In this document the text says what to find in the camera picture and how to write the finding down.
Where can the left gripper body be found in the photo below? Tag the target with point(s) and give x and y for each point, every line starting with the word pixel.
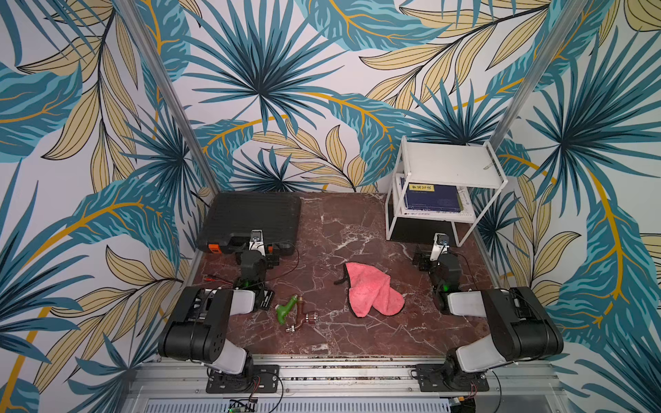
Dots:
pixel 268 261

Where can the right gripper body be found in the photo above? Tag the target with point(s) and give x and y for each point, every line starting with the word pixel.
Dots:
pixel 431 261

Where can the pink cleaning cloth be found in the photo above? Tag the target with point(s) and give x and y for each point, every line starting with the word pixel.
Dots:
pixel 370 289

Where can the white two-tier bookshelf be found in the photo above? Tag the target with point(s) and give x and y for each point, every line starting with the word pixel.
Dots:
pixel 474 167

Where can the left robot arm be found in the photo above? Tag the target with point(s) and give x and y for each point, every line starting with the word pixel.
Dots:
pixel 196 330

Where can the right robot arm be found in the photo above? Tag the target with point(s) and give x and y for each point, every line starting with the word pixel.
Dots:
pixel 519 328

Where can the black plastic tool case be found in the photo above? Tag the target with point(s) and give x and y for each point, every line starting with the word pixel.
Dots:
pixel 233 216

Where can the red copper pipe fitting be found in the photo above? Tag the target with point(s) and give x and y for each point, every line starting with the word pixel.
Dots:
pixel 302 318

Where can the dark blue book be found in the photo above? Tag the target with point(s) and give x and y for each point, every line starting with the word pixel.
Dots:
pixel 432 197

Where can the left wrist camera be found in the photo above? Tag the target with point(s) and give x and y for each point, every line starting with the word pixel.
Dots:
pixel 257 242

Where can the green handled tool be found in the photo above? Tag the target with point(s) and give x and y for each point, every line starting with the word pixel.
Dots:
pixel 282 311

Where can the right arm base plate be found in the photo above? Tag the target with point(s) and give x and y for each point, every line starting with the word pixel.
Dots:
pixel 442 378

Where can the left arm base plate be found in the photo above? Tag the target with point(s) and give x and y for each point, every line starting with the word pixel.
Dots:
pixel 260 379

